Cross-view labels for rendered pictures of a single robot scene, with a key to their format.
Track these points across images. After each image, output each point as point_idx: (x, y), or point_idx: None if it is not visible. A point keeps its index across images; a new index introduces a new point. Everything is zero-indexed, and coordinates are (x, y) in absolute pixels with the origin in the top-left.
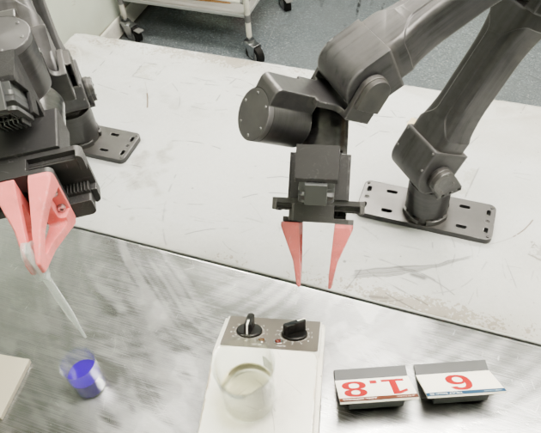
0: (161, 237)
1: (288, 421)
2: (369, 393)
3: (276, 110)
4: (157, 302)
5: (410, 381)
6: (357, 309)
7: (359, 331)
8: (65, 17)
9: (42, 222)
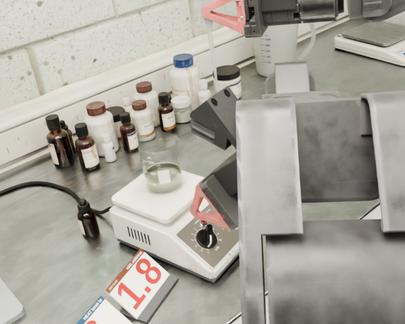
0: (376, 218)
1: (136, 195)
2: (134, 270)
3: (272, 80)
4: (305, 206)
5: (127, 309)
6: (219, 316)
7: (198, 308)
8: None
9: (218, 0)
